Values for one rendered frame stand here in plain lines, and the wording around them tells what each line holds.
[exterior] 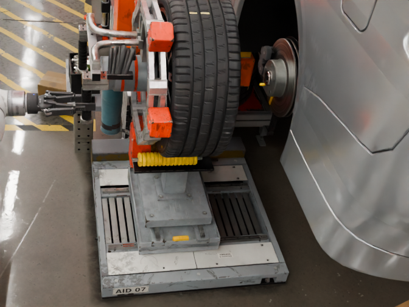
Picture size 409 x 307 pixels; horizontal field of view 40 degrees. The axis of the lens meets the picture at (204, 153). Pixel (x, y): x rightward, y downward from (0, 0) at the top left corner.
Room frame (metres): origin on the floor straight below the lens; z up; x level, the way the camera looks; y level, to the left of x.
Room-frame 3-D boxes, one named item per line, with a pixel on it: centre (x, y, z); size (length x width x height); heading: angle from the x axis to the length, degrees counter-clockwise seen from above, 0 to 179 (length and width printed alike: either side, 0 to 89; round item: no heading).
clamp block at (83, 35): (1.95, 0.53, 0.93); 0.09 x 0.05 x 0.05; 108
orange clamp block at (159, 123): (1.56, 0.18, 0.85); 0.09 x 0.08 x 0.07; 18
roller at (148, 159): (1.78, 0.15, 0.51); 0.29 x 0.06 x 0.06; 108
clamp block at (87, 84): (1.63, 0.42, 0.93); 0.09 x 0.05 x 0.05; 108
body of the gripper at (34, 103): (1.57, 0.60, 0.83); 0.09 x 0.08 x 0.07; 108
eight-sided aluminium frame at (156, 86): (1.86, 0.28, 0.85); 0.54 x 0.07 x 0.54; 18
